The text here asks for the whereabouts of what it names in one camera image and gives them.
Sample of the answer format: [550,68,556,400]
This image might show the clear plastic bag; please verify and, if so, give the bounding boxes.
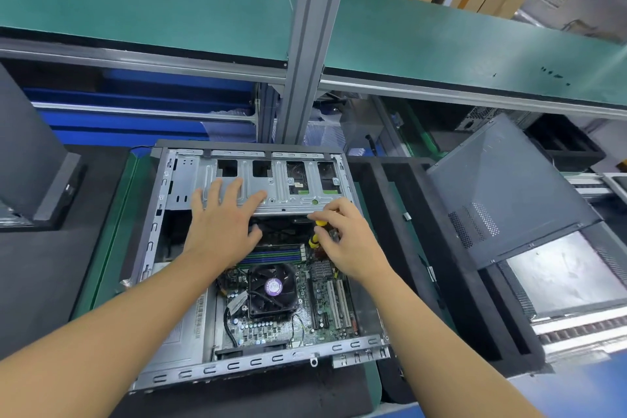
[306,114,359,154]

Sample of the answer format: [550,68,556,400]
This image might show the grey case side panel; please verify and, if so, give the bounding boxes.
[426,112,603,272]

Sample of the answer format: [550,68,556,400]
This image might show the dark grey computer case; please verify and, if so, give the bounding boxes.
[118,140,393,394]

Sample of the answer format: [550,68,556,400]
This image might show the person's right hand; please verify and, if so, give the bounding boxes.
[308,197,395,287]

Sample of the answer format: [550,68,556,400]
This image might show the person's left hand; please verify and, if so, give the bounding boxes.
[183,176,268,275]

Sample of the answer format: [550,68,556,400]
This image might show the person's right forearm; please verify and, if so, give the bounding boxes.
[362,261,546,418]

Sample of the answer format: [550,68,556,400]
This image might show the grey metal conveyor plate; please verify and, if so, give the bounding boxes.
[504,229,627,316]

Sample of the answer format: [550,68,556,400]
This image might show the yellow black handled screwdriver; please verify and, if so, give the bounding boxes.
[308,219,329,249]

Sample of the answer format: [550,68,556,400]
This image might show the black divided foam tray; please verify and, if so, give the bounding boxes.
[351,156,548,404]

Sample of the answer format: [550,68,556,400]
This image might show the scattered small black screws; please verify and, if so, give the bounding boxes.
[539,65,571,83]

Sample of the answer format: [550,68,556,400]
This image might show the green motherboard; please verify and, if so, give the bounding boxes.
[214,236,366,350]

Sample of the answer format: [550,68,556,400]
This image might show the distant computer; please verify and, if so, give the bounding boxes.
[455,104,511,132]

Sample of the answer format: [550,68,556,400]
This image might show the person's left forearm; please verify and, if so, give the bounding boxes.
[0,251,231,418]

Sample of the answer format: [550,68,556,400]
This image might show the blue plastic crate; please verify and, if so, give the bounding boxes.
[24,68,261,148]

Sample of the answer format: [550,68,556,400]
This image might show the silver computer case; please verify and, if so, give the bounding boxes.
[0,62,88,230]

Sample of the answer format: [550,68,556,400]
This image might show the black CPU fan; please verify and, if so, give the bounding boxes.
[245,264,300,321]

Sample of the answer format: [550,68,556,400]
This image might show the thick aluminium frame post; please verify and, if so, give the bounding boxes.
[274,0,356,144]

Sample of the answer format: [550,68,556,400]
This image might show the aluminium conveyor frame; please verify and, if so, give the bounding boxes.
[529,172,627,365]

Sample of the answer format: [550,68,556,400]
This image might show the silver power supply unit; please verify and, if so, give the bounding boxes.
[132,276,221,379]

